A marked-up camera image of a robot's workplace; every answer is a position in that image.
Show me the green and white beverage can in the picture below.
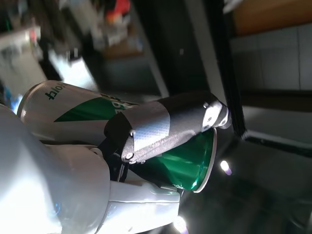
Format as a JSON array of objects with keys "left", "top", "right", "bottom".
[{"left": 19, "top": 80, "right": 218, "bottom": 194}]

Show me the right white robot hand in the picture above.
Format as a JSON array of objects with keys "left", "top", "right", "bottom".
[{"left": 0, "top": 91, "right": 232, "bottom": 234}]

